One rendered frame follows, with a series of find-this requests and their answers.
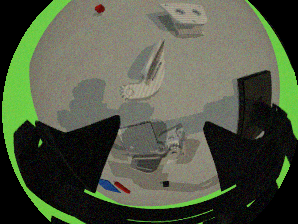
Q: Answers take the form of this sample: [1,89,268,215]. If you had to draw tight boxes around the red flat bar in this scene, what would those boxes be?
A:
[114,181,130,193]

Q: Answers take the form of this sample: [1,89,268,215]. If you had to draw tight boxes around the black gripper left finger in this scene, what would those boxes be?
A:
[35,115,121,193]

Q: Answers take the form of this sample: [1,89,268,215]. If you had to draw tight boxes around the blue flat plate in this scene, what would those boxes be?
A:
[98,179,120,193]

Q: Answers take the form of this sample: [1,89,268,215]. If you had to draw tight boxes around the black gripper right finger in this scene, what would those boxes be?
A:
[202,121,273,192]

